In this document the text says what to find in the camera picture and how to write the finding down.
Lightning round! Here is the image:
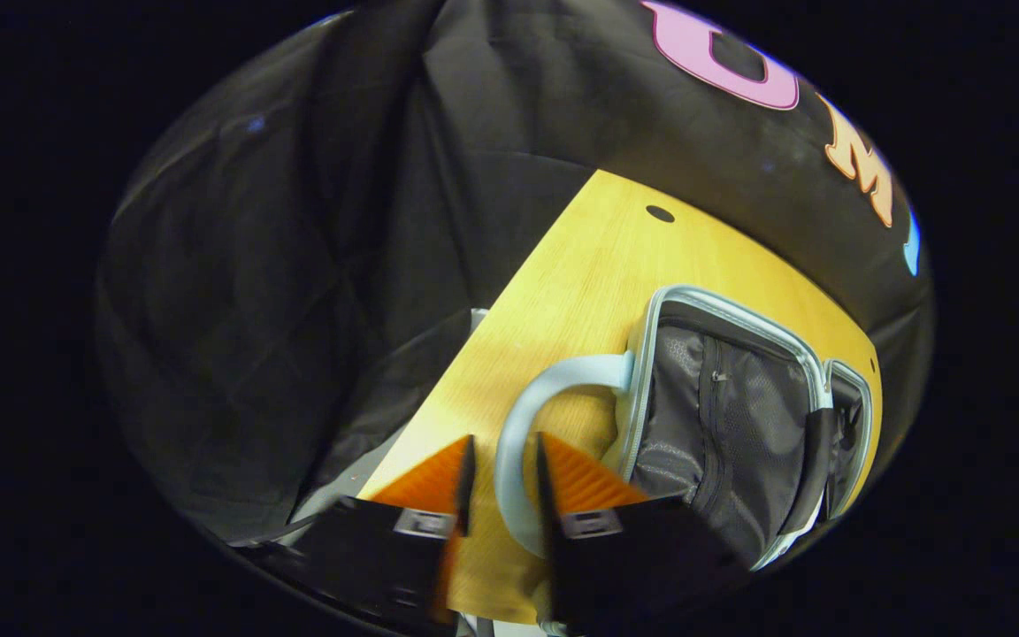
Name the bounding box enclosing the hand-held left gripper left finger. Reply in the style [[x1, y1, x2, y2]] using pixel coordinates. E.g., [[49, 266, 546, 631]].
[[235, 434, 478, 633]]

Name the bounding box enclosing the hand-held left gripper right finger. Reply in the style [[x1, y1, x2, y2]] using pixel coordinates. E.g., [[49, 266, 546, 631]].
[[534, 431, 754, 636]]

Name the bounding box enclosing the light blue suitcase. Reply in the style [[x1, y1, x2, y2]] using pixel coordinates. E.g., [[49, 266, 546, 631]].
[[494, 283, 875, 572]]

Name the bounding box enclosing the black backdrop cloth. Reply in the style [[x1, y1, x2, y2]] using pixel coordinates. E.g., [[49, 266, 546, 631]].
[[96, 0, 935, 542]]

